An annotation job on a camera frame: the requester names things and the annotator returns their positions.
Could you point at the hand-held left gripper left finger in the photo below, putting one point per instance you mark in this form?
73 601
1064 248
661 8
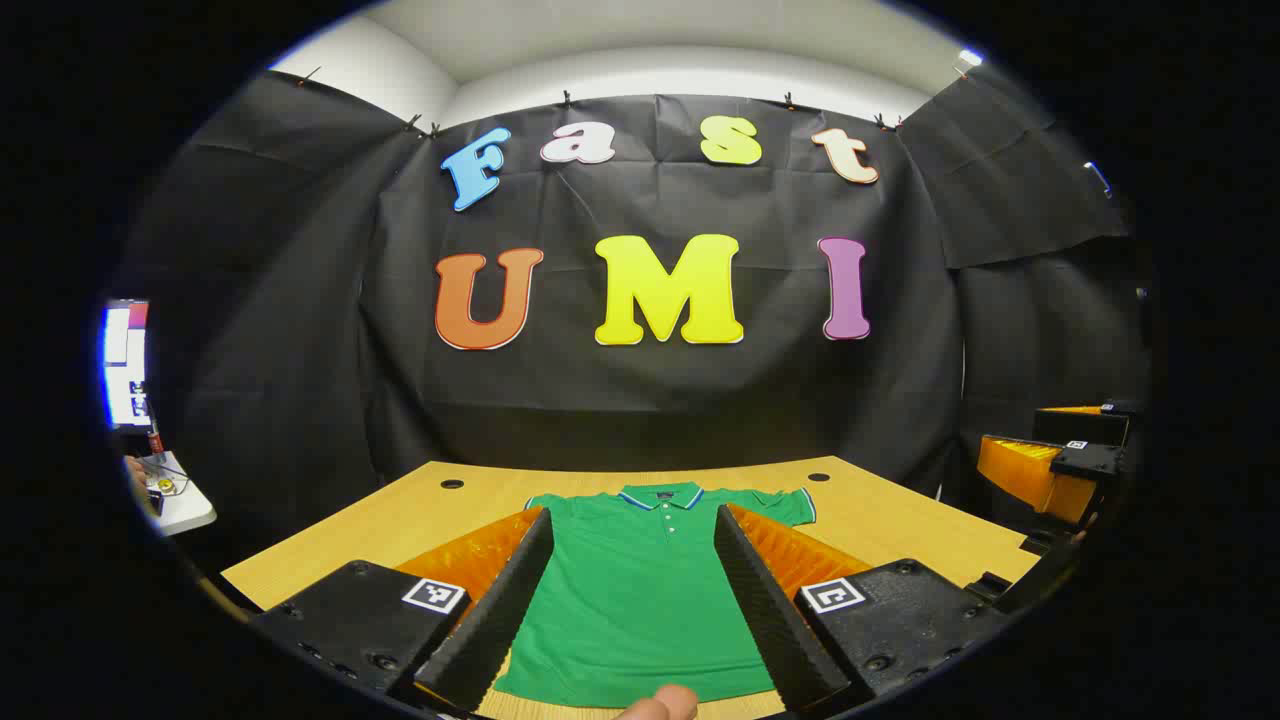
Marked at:
500 620

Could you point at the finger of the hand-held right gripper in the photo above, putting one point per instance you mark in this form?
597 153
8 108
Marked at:
1090 460
1085 428

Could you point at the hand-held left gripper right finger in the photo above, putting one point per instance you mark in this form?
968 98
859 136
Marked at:
770 620

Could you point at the green T-shirt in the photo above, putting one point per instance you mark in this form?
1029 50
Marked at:
640 590

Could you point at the white side table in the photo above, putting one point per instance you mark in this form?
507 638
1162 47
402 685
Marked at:
190 510

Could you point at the computer monitor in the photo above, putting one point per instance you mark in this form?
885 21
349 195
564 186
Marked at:
122 350

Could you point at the dark table bracket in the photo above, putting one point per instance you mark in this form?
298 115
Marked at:
987 586

